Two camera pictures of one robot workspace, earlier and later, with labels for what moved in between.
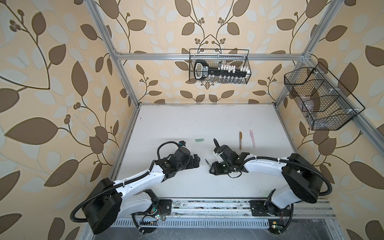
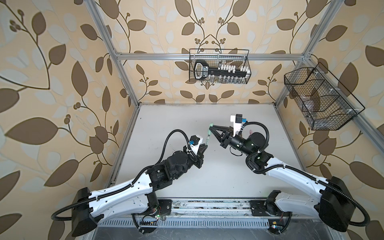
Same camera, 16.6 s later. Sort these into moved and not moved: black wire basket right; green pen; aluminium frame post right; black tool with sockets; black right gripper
Moved: green pen; black right gripper
Not moved: aluminium frame post right; black wire basket right; black tool with sockets
